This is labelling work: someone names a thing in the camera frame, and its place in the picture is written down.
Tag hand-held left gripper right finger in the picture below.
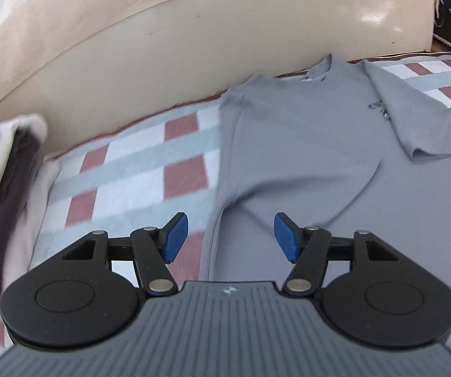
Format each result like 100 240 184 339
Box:
273 212 399 297

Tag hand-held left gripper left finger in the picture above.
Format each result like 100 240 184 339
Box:
62 211 189 295

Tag grey knit shirt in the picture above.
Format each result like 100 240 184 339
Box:
198 53 451 362

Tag stack of folded clothes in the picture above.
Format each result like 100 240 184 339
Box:
0 128 45 299

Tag checked blanket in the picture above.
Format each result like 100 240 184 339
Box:
0 41 451 362

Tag cream folded garment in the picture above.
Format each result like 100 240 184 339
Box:
0 161 62 315

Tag cream leather bed frame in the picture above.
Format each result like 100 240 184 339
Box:
0 0 436 160

